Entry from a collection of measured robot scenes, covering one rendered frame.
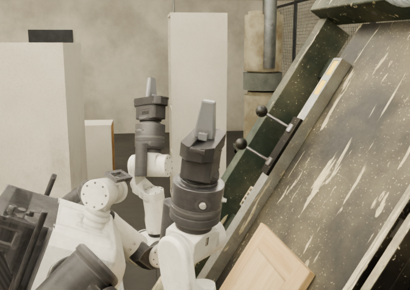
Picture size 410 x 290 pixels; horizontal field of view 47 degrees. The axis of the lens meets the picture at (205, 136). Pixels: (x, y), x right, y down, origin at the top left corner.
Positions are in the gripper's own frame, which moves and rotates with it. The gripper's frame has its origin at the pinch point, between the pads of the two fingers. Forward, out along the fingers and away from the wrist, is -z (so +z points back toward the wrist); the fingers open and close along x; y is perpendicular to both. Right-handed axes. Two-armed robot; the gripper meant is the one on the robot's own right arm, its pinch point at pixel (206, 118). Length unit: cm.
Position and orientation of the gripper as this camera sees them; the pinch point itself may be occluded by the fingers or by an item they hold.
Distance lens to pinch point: 75.5
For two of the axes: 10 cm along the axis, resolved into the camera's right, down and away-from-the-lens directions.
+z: -1.2, 9.5, 3.0
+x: 2.4, -2.7, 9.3
